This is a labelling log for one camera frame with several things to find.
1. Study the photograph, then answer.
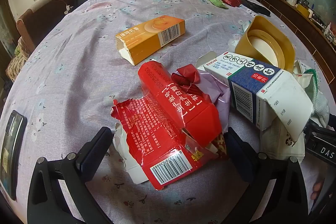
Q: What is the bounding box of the floral cushion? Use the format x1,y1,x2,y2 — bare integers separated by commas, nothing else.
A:
5,38,32,83

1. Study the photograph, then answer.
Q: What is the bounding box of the black smartphone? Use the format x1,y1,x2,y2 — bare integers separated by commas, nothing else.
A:
0,110,28,201

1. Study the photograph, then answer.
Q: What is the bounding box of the yellow plastic container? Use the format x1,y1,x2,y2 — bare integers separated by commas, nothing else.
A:
234,15,296,72

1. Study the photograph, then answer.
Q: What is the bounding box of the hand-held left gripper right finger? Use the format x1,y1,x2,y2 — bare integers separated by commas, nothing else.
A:
226,126,315,224

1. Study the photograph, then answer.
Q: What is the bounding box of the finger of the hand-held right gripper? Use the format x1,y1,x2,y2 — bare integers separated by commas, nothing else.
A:
308,114,336,137

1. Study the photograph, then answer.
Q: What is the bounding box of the red torn carton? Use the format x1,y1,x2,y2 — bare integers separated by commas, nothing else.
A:
110,60,229,191

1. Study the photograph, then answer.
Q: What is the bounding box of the brown chair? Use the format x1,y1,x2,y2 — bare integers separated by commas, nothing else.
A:
17,0,77,51

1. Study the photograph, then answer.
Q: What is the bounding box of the white plastic packet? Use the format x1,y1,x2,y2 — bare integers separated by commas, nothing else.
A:
260,119,306,161

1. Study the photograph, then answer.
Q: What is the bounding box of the wooden cabinet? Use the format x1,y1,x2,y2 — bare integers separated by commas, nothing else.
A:
249,0,336,98

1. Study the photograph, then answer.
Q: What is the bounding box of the purple plastic bag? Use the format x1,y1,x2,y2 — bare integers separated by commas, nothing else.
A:
197,69,231,132

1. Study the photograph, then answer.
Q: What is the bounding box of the white and blue medicine box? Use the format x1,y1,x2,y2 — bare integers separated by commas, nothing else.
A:
196,51,314,142

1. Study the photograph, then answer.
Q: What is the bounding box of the orange medicine box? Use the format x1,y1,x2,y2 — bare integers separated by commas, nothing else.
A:
115,17,186,66

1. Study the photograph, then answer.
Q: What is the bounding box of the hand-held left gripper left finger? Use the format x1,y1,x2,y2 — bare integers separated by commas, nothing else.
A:
27,126,114,224

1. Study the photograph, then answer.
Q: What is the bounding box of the black toy gun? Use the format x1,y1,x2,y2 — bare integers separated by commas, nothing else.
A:
234,0,271,17

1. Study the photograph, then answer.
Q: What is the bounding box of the yellow tape roll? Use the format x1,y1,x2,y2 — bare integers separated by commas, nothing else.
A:
297,4,311,17

